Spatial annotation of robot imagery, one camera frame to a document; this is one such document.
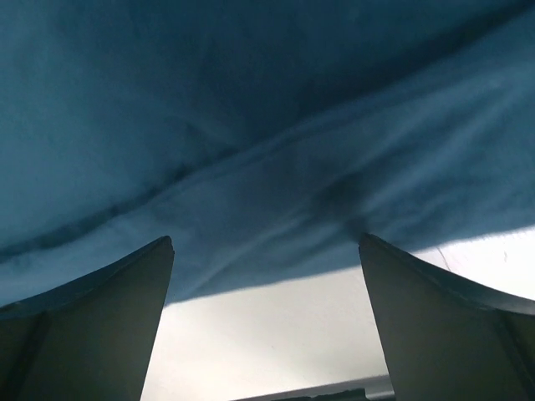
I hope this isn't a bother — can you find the teal blue t-shirt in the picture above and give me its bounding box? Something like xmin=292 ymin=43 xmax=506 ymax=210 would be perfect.
xmin=1 ymin=1 xmax=534 ymax=304

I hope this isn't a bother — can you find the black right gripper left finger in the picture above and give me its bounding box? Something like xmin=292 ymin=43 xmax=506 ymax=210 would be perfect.
xmin=1 ymin=236 xmax=174 ymax=400

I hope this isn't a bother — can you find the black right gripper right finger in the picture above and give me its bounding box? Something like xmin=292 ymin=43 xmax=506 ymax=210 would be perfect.
xmin=359 ymin=235 xmax=534 ymax=401

